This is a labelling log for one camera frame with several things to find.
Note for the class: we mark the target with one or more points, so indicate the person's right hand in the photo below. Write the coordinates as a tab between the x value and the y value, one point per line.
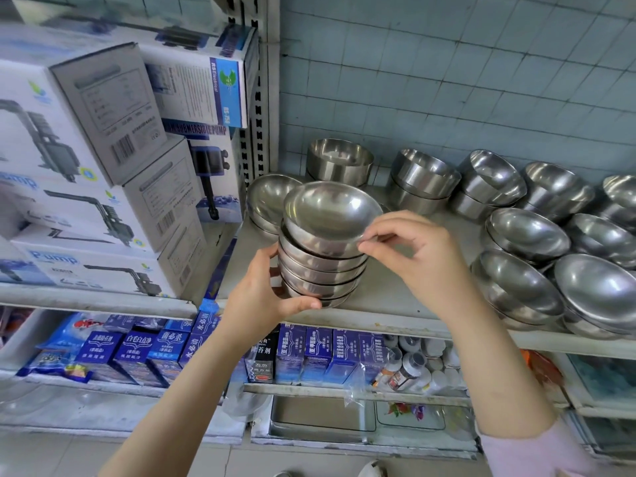
427	263

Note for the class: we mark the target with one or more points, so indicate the grey metal shelf board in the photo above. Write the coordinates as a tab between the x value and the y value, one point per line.
397	298

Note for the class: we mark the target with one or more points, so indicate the blue fish food bag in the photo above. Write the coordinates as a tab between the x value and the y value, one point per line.
59	345

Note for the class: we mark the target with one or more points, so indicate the white blue-sided pump box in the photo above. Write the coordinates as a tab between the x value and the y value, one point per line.
198	69

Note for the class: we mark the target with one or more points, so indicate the rows of rounded steel bowls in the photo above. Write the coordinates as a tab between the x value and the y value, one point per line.
526	233

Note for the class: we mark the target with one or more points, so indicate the straight-sided steel pet bowl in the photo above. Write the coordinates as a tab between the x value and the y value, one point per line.
340	161

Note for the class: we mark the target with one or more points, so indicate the stack of steel bowls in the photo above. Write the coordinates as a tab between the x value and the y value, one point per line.
318	275

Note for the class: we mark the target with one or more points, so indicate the blue submersible pump box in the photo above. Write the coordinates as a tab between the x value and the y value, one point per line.
216	168

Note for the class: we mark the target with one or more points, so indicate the tapered steel pet bowl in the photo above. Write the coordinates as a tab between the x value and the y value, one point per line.
425	171
412	203

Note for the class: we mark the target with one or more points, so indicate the thin metal shelf board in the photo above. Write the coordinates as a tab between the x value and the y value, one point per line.
357	393

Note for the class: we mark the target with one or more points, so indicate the pink sleeve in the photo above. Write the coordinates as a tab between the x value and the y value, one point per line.
536	454

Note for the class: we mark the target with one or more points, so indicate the person's left hand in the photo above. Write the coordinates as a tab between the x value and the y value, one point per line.
251	302

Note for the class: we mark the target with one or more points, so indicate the row of blue white boxes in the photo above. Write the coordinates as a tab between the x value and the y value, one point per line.
318	352

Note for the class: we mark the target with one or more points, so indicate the large white pump box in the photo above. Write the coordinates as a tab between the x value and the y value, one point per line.
64	109

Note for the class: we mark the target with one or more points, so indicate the red label white bottle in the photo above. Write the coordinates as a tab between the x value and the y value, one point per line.
406	371

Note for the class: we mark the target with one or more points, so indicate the group of white bottles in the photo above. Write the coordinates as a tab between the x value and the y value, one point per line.
437	365

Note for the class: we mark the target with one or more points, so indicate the person's left forearm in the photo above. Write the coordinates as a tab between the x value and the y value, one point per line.
184	402

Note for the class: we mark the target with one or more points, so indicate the shiny round steel bowl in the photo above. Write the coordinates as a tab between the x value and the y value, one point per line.
330	213

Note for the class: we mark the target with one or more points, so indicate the perforated metal shelf post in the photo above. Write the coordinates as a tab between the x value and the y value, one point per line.
261	94

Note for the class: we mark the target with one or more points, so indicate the pile of shallow steel dishes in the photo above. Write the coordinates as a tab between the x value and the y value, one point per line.
266	198

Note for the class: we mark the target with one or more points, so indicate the small black box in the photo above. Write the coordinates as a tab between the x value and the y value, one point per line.
262	360

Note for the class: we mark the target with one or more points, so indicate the cluster of dark blue boxes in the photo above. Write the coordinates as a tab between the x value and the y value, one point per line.
134	350

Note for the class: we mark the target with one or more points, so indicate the white metal shelf board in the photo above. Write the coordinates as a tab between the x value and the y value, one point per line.
99	300

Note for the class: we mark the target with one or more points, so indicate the glass fish tank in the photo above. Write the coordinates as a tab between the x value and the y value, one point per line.
323	417

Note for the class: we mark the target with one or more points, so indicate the orange packet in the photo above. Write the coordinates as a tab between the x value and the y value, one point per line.
544	370

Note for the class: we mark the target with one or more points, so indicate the clear plastic bag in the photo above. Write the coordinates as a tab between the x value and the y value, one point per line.
355	387

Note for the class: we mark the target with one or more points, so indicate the person's right thumb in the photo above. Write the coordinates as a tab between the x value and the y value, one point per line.
378	259

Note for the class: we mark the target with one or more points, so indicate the person's right forearm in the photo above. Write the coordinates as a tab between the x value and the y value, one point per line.
492	362

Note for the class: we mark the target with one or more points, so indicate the person's left thumb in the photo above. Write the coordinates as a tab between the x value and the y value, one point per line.
300	305

